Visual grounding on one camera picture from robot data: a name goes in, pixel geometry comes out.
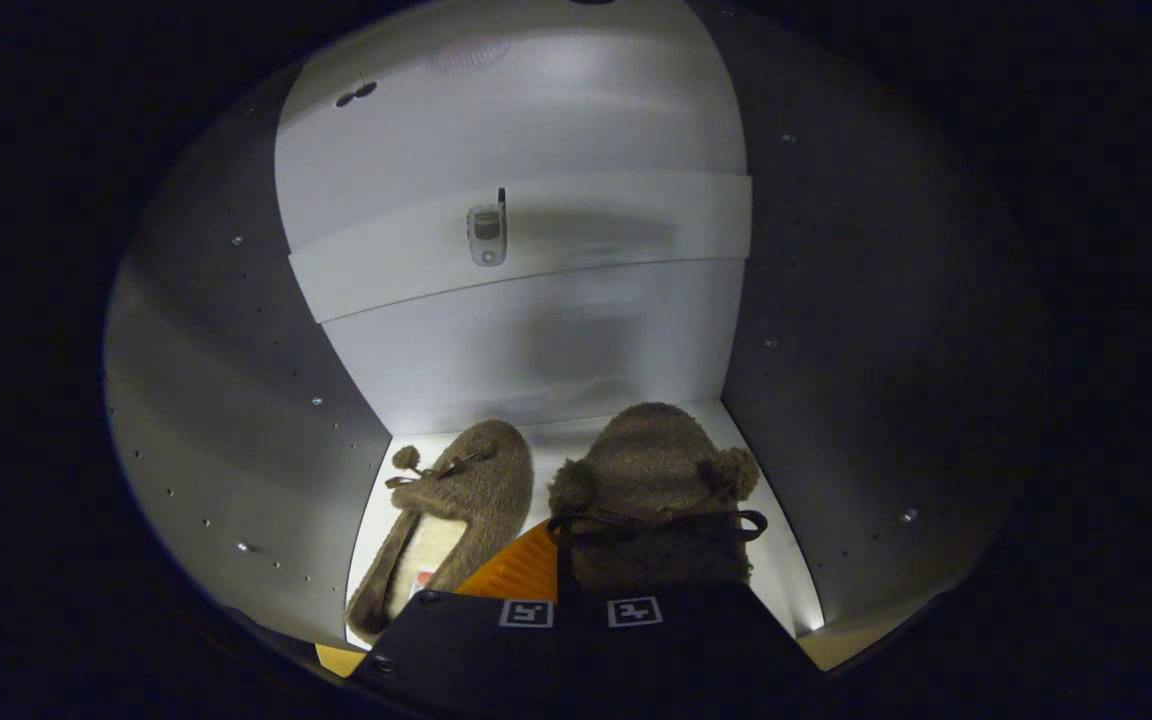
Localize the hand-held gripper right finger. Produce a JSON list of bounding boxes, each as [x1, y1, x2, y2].
[[576, 584, 827, 716]]

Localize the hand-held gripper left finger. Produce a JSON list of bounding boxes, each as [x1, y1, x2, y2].
[[349, 518, 582, 716]]

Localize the brown fuzzy shoe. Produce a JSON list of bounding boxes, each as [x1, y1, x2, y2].
[[346, 419, 535, 643], [548, 402, 769, 593]]

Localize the grey shoe cabinet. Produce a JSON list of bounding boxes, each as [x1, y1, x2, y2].
[[104, 0, 1037, 673]]

